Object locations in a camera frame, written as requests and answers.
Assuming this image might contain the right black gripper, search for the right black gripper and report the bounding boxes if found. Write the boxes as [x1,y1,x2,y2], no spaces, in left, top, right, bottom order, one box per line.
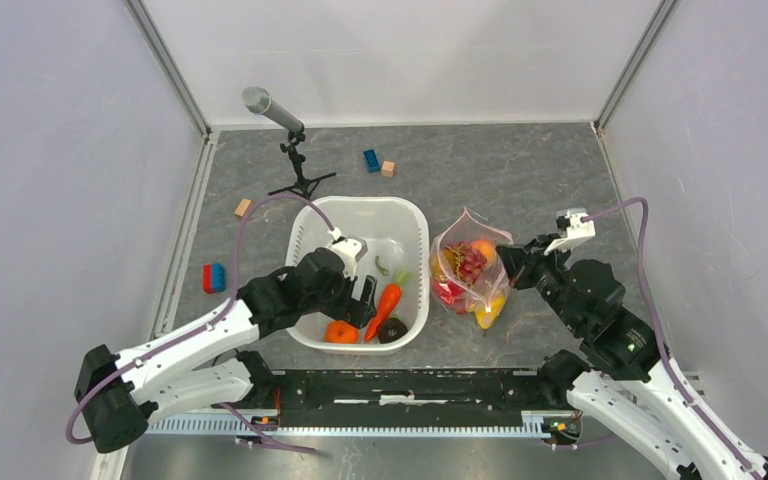
[494,232,584,333]

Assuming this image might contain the peach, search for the peach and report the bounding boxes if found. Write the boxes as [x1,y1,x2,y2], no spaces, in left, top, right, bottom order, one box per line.
[471,239,497,265]

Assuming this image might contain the orange carrot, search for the orange carrot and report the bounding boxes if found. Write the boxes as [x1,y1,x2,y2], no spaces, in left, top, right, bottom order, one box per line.
[364,270,411,342]

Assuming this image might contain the orange tangerine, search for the orange tangerine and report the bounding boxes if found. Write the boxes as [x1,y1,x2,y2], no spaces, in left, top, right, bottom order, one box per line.
[324,321,360,344]

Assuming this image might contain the purple grapes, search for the purple grapes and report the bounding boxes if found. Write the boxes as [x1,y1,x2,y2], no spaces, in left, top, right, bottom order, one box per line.
[453,242,488,285]

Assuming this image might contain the clear zip top bag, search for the clear zip top bag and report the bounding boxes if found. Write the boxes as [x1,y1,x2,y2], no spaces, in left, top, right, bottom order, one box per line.
[429,207,513,333]

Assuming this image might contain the yellow pear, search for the yellow pear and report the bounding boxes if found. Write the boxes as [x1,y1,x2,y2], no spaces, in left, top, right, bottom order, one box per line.
[473,295,507,330]

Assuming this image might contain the brown kiwi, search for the brown kiwi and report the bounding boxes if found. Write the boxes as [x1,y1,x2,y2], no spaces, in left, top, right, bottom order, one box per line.
[430,249,456,282]

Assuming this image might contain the red bell pepper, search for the red bell pepper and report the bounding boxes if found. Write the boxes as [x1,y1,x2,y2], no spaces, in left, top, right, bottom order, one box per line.
[431,281,468,315]

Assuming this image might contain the white plastic basket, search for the white plastic basket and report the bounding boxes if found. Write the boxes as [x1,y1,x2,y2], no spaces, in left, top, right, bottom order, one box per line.
[288,196,430,355]

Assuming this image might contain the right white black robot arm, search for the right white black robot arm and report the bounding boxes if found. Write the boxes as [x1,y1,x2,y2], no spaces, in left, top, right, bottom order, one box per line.
[496,234,768,479]

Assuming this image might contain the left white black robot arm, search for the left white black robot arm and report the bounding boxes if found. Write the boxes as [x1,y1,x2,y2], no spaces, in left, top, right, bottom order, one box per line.
[66,237,376,454]

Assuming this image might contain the dark avocado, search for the dark avocado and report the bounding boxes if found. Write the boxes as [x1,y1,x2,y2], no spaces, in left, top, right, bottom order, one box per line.
[376,317,409,344]

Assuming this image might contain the green pepper stem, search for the green pepper stem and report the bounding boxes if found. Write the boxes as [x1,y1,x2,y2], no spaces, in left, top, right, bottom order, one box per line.
[375,256,390,276]

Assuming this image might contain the small wooden cube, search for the small wooden cube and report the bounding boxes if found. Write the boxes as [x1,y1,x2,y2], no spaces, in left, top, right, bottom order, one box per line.
[381,161,396,178]

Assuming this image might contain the red blue toy brick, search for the red blue toy brick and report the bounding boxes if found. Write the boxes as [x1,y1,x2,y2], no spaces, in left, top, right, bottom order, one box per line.
[202,262,227,294]

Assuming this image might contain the wooden block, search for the wooden block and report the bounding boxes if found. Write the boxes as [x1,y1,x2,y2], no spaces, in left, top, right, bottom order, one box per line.
[234,198,252,219]

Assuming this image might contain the grey microphone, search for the grey microphone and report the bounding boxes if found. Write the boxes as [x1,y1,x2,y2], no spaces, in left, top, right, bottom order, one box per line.
[241,87,304,134]

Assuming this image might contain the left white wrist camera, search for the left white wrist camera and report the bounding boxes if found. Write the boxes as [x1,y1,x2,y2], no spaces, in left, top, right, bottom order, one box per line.
[326,227,368,279]

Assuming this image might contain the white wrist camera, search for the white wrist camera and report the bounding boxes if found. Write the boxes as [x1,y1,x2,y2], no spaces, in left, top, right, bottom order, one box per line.
[544,208,596,256]
[326,227,368,279]

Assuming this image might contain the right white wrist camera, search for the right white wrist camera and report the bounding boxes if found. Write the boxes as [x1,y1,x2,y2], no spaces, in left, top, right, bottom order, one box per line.
[544,208,596,256]

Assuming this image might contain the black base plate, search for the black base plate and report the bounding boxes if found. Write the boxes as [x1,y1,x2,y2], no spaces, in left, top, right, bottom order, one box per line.
[232,368,583,429]

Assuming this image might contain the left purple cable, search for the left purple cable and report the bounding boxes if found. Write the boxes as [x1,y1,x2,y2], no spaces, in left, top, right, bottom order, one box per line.
[65,192,342,446]

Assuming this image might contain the purple cable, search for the purple cable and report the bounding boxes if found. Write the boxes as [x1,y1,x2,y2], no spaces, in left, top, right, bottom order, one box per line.
[579,197,756,475]
[65,192,342,446]

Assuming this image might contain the white cable duct rail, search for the white cable duct rail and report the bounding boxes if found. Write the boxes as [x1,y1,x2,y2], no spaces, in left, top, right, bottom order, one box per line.
[148,413,551,439]

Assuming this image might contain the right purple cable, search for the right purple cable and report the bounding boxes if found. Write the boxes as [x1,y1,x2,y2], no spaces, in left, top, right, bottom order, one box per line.
[579,197,756,475]

